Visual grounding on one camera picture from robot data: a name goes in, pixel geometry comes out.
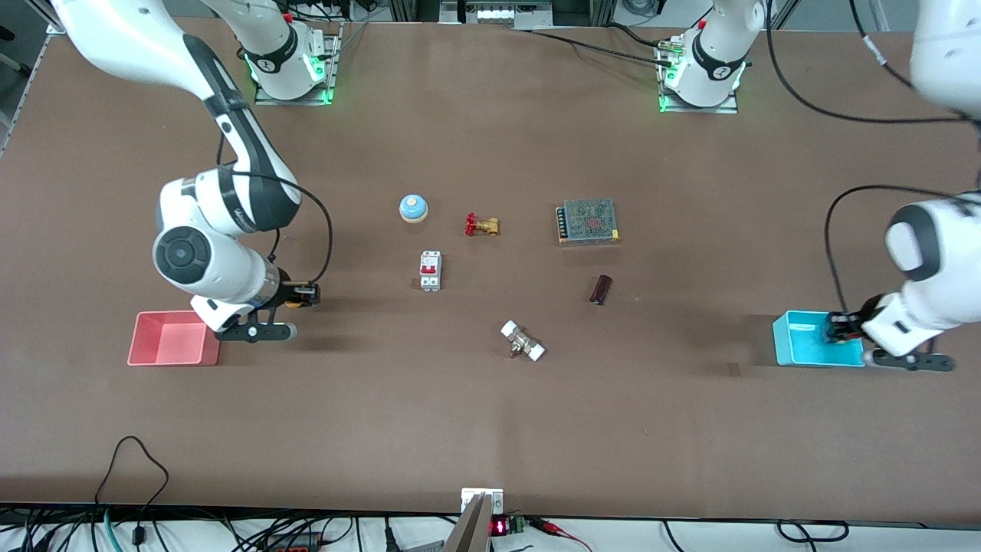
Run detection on cyan plastic bin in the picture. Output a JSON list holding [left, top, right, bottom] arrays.
[[772, 310, 867, 368]]

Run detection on white metal bracket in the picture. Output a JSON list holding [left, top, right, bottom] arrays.
[[461, 488, 505, 515]]

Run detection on black coiled cable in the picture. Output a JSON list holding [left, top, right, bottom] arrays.
[[776, 519, 851, 544]]

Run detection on orange black power strip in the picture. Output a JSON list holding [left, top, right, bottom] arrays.
[[263, 532, 329, 552]]

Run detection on red clip lead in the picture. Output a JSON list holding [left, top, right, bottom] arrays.
[[527, 518, 592, 552]]

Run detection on metal valve white ends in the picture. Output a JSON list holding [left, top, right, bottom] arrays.
[[500, 320, 546, 363]]

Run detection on metal mesh power supply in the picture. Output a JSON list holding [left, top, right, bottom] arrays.
[[556, 198, 621, 247]]

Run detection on black looped cable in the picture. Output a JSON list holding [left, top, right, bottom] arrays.
[[94, 435, 171, 552]]

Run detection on grey metal bar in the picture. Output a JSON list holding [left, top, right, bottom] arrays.
[[442, 494, 492, 552]]

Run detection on aluminium frame rack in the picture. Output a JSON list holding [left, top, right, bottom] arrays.
[[387, 0, 615, 28]]

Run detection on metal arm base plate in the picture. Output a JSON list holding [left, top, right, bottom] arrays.
[[254, 21, 342, 107], [658, 42, 740, 115]]

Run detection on black cable on table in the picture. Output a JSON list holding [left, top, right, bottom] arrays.
[[512, 23, 677, 67]]

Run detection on pink plastic bin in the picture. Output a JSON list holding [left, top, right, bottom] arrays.
[[127, 310, 221, 367]]

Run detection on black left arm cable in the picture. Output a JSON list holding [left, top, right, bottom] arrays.
[[765, 0, 981, 317]]

